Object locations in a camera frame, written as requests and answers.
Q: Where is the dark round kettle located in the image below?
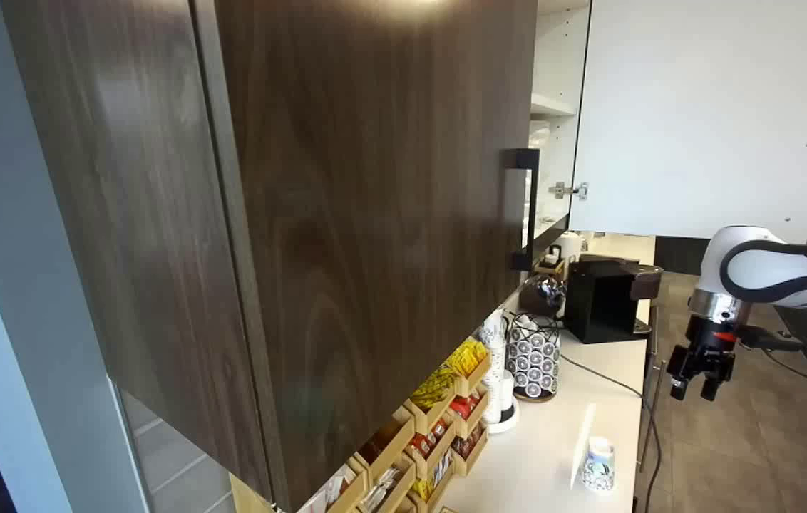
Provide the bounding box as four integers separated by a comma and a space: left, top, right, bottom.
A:
519, 270, 571, 322

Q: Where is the black coffee machine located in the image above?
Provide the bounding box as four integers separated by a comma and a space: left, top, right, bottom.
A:
562, 250, 663, 344

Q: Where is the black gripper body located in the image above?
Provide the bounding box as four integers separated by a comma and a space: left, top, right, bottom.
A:
679, 312, 745, 375

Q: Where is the white open cupboard door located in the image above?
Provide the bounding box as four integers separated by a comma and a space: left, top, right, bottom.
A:
571, 0, 807, 244

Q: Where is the tall paper cup stack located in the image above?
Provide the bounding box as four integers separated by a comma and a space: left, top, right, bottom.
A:
475, 310, 519, 424

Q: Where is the black cupboard door handle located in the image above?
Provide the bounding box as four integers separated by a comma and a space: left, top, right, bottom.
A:
502, 144, 544, 273

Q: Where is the wooden tiered condiment rack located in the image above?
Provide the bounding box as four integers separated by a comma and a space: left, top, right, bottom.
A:
296, 332, 497, 513

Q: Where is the dark wood cupboard door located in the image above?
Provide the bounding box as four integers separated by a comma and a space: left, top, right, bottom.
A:
0, 0, 542, 513

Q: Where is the black power cable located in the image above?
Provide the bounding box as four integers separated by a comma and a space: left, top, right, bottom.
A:
556, 348, 653, 402

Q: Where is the white shelved cupboard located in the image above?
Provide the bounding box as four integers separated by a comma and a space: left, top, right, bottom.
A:
525, 0, 596, 243

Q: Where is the dark floor cable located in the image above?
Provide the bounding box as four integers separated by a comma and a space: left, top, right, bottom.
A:
635, 358, 663, 513

